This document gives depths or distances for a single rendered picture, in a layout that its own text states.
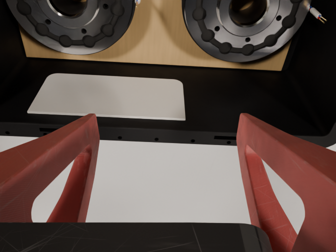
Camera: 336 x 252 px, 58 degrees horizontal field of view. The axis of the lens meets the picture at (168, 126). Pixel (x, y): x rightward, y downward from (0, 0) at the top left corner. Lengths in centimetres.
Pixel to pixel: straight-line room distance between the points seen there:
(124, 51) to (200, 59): 8
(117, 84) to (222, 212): 52
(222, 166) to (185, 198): 12
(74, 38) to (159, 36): 8
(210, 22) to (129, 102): 9
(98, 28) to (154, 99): 8
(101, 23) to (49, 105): 8
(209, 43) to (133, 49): 8
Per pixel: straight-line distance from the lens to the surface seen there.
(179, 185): 65
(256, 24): 27
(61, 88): 28
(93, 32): 27
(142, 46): 31
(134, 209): 72
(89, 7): 26
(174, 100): 26
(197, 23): 27
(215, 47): 28
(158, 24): 30
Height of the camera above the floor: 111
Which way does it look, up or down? 50 degrees down
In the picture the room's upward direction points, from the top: 180 degrees clockwise
